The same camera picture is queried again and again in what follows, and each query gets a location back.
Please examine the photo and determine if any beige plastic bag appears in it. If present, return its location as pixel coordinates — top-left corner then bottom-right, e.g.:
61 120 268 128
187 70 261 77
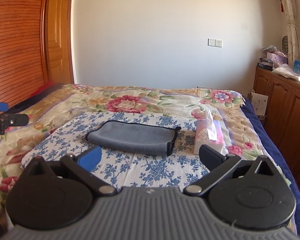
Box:
272 64 300 82

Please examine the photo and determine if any purple and grey microfibre towel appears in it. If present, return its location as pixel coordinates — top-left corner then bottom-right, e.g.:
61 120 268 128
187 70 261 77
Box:
85 120 181 156

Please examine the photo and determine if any dark book stack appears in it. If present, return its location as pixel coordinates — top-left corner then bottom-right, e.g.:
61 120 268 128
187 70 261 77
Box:
257 57 274 71

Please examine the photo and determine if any white wall socket plate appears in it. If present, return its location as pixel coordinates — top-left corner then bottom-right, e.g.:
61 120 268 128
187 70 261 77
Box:
207 38 223 48

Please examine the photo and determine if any floral quilt bedspread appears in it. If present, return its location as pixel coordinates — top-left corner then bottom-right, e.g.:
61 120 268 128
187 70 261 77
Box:
0 85 297 239

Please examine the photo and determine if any green woven fan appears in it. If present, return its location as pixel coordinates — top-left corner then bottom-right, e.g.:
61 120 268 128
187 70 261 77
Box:
282 36 289 55

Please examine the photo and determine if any white paper bag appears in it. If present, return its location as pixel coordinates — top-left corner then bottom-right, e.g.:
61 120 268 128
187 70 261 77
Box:
249 93 268 116

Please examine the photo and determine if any navy blue bed blanket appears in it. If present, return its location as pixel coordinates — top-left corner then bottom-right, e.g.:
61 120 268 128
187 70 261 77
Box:
241 96 300 236

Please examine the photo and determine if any blue floral white cloth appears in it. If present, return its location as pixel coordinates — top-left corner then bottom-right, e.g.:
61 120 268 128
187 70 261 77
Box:
21 110 216 189

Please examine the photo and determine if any wooden sideboard cabinet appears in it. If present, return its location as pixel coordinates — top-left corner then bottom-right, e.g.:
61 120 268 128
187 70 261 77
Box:
253 65 300 181

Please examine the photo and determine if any red pillow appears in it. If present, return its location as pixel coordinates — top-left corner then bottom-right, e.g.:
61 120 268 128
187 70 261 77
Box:
30 81 56 97

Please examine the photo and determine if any wooden slatted headboard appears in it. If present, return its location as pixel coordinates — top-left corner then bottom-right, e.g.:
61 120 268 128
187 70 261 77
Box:
0 0 49 106

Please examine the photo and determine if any wooden door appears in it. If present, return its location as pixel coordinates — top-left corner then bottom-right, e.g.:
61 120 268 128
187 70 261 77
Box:
45 0 74 84

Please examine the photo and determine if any pink tissue box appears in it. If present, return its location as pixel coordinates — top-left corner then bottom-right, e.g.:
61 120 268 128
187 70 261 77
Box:
191 108 228 155

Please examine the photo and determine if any pink gift box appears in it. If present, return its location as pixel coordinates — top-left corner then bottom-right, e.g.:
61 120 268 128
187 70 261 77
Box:
266 52 288 64

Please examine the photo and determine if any patterned beige curtain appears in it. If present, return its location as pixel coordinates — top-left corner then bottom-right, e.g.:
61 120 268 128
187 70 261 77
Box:
281 0 300 64

